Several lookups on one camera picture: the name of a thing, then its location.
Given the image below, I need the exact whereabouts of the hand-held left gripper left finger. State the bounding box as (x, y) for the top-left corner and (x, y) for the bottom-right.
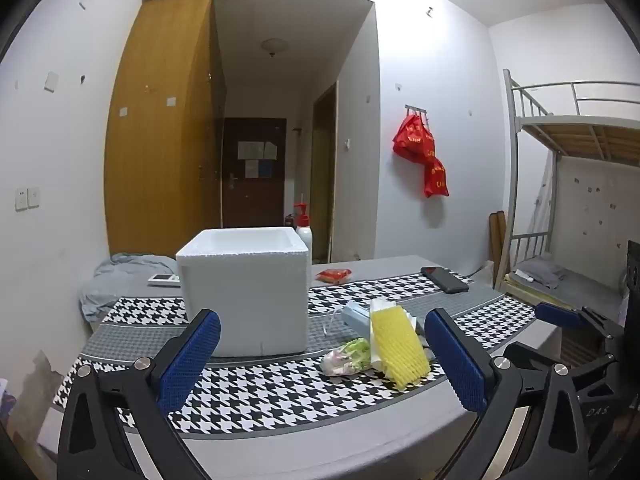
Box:
(57, 308), (221, 480)

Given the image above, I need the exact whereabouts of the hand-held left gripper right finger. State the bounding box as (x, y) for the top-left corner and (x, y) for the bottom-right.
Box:
(424, 307), (586, 480)

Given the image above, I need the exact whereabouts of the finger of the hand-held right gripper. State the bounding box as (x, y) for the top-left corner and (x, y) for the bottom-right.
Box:
(534, 302), (626, 353)
(502, 341), (626, 441)

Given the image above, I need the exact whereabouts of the yellow foam net sleeve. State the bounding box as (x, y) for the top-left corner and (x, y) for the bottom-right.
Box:
(370, 308), (431, 390)

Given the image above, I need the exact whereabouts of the white foam box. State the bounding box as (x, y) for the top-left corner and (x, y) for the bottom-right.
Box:
(175, 226), (309, 358)

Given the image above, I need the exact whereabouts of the blue face mask pack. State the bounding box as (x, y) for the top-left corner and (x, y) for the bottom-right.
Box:
(324, 303), (375, 338)

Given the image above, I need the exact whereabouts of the green plastic bread bag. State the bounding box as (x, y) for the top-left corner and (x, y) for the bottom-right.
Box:
(320, 337), (373, 376)

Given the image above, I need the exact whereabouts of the grey folded bed cloth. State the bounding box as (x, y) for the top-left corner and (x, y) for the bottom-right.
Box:
(517, 256), (568, 289)

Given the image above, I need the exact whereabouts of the black smartphone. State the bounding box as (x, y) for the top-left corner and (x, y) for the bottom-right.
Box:
(420, 266), (470, 294)

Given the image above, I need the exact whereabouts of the leaning wooden board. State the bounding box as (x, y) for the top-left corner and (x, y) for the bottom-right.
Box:
(488, 211), (507, 288)

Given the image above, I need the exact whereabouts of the houndstooth table runner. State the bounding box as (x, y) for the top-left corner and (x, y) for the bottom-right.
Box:
(52, 272), (538, 436)

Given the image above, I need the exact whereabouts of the grey-blue crumpled cloth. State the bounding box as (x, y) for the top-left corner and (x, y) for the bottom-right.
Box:
(80, 253), (182, 323)

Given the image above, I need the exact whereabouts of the white hanging cloth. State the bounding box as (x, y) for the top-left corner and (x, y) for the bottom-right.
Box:
(532, 150), (556, 241)

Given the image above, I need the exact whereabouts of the grey table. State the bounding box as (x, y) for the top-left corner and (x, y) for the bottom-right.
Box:
(52, 255), (561, 480)

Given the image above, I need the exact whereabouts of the metal bunk bed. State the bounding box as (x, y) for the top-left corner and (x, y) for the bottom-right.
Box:
(502, 69), (640, 321)

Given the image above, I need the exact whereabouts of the red snack packet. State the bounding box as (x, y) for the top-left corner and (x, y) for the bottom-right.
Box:
(316, 268), (353, 285)

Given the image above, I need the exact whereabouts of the dark brown door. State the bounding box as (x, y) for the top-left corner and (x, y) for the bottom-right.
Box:
(222, 118), (287, 228)

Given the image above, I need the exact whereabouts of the small red plastic bag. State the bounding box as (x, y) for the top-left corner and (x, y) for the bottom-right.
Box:
(424, 156), (449, 198)

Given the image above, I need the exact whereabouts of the wooden wardrobe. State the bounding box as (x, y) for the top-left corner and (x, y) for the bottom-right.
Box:
(104, 0), (227, 261)

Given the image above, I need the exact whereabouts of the light wooden side door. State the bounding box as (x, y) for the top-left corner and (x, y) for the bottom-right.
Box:
(312, 81), (339, 263)

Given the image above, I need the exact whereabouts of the large red plastic bag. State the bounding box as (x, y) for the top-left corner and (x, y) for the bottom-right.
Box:
(392, 112), (435, 166)

